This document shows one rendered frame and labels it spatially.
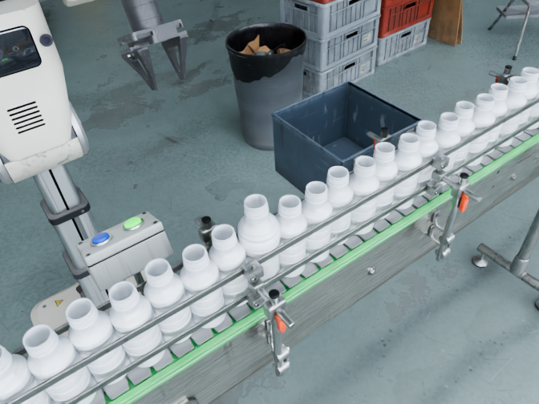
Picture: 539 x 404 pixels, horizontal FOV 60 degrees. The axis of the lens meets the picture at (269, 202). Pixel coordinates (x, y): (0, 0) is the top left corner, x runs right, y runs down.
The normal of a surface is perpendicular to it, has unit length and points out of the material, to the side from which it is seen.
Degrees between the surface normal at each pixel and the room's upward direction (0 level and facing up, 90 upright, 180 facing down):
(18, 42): 90
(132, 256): 70
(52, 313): 0
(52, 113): 90
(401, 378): 0
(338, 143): 0
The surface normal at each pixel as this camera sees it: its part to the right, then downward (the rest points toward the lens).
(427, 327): -0.05, -0.74
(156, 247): 0.53, 0.24
